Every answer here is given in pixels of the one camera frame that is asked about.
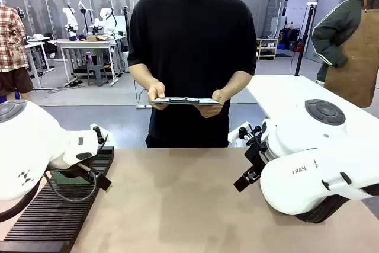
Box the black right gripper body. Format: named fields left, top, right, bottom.
left=244, top=145, right=268, bottom=174

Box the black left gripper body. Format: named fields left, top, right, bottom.
left=76, top=162, right=99, bottom=183

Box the black clipboard with paper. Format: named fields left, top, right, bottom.
left=149, top=96, right=223, bottom=107

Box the person's left forearm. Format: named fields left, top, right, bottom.
left=221, top=70, right=255, bottom=96

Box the person's right forearm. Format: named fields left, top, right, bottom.
left=129, top=62, right=160, bottom=88

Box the black slotted PCB rack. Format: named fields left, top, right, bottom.
left=0, top=145, right=115, bottom=253

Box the person's left hand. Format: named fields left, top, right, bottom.
left=198, top=88, right=232, bottom=119

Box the person's right hand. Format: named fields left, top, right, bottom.
left=146, top=81, right=167, bottom=103

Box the grey plastic stool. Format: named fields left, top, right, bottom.
left=86, top=62, right=109, bottom=87

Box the low wooden shelf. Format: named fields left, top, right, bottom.
left=255, top=37, right=280, bottom=61

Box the small white background desk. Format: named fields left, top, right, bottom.
left=24, top=37, right=56, bottom=90

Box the white background workbench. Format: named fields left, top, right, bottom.
left=48, top=34, right=129, bottom=87

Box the black tripod pole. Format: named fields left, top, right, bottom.
left=294, top=1, right=319, bottom=77

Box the person in black t-shirt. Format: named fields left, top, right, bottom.
left=127, top=0, right=258, bottom=149

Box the cardboard box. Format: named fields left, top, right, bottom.
left=85, top=34, right=111, bottom=43

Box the figure in plaid shirt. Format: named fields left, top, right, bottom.
left=0, top=3, right=35, bottom=104

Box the person in brown apron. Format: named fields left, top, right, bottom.
left=310, top=0, right=379, bottom=108

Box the slim white background stand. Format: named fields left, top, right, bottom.
left=78, top=0, right=91, bottom=36

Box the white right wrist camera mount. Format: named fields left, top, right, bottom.
left=227, top=121, right=264, bottom=149

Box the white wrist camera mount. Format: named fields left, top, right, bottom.
left=227, top=121, right=264, bottom=149
left=88, top=123, right=110, bottom=148

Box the thin black left gripper cable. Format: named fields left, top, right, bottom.
left=43, top=167, right=101, bottom=203

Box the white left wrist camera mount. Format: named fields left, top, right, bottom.
left=88, top=123, right=110, bottom=148

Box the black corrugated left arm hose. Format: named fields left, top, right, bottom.
left=0, top=172, right=49, bottom=223

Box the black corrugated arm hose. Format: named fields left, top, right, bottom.
left=0, top=172, right=49, bottom=223
left=294, top=184, right=379, bottom=225

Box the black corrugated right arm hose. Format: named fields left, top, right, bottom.
left=294, top=184, right=379, bottom=225

